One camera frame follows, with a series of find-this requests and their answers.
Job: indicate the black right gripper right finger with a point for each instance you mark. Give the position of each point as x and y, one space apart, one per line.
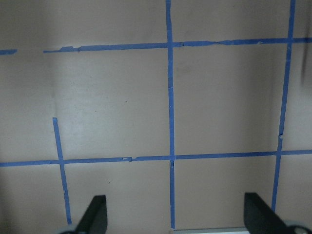
259 217

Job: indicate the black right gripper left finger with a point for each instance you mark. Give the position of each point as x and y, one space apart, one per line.
95 218

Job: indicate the silver wire mesh shelf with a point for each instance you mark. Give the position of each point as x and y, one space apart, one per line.
239 230

